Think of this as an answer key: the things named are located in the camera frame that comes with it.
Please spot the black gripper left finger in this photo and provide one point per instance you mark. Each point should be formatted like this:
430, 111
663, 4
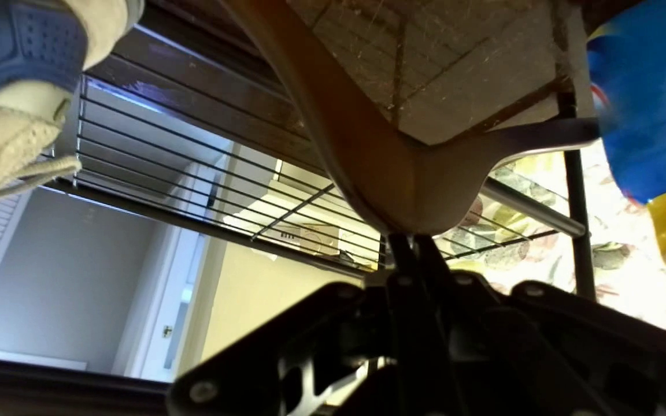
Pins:
334, 331

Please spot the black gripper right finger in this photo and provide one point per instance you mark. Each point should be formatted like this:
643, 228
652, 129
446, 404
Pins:
564, 354

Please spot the brown wooden hanger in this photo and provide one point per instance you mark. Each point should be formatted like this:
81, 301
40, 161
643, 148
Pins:
393, 176

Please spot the black metal shoe rack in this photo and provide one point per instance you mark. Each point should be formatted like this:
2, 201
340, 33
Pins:
573, 232

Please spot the white door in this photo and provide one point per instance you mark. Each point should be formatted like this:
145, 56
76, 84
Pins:
79, 292

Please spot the blue spray bottle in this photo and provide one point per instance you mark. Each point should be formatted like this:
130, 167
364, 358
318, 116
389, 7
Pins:
648, 99

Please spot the white and blue worn sneaker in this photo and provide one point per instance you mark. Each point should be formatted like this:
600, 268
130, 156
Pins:
16, 47

